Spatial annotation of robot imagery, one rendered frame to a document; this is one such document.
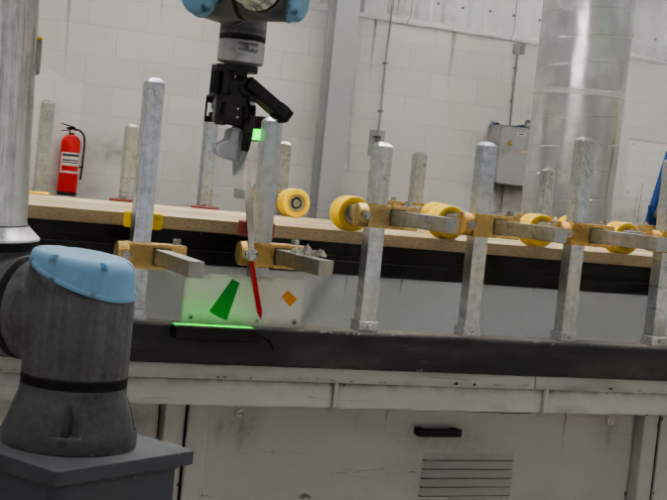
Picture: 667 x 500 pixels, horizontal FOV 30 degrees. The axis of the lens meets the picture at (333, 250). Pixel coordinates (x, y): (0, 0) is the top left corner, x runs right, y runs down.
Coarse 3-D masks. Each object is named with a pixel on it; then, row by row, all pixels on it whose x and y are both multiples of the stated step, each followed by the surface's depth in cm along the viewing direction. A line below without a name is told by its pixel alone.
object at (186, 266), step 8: (160, 256) 239; (168, 256) 234; (176, 256) 229; (184, 256) 231; (160, 264) 239; (168, 264) 233; (176, 264) 228; (184, 264) 223; (192, 264) 221; (200, 264) 222; (176, 272) 228; (184, 272) 223; (192, 272) 221; (200, 272) 222
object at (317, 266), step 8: (280, 256) 250; (288, 256) 246; (296, 256) 242; (304, 256) 238; (280, 264) 250; (288, 264) 245; (296, 264) 241; (304, 264) 238; (312, 264) 234; (320, 264) 231; (328, 264) 231; (312, 272) 234; (320, 272) 231; (328, 272) 232
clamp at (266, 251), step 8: (240, 248) 251; (256, 248) 251; (264, 248) 252; (272, 248) 252; (280, 248) 253; (288, 248) 254; (240, 256) 251; (264, 256) 252; (272, 256) 252; (240, 264) 252; (248, 264) 252; (256, 264) 251; (264, 264) 252; (272, 264) 253
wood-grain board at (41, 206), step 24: (48, 216) 256; (72, 216) 258; (96, 216) 260; (120, 216) 262; (168, 216) 265; (192, 216) 275; (216, 216) 290; (240, 216) 307; (288, 216) 346; (312, 240) 279; (336, 240) 281; (360, 240) 283; (384, 240) 285; (408, 240) 288; (432, 240) 290; (456, 240) 292; (504, 240) 326; (624, 264) 311; (648, 264) 314
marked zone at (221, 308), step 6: (234, 282) 250; (228, 288) 250; (234, 288) 250; (222, 294) 249; (228, 294) 250; (234, 294) 250; (222, 300) 249; (228, 300) 250; (216, 306) 249; (222, 306) 249; (228, 306) 250; (216, 312) 249; (222, 312) 249; (228, 312) 250
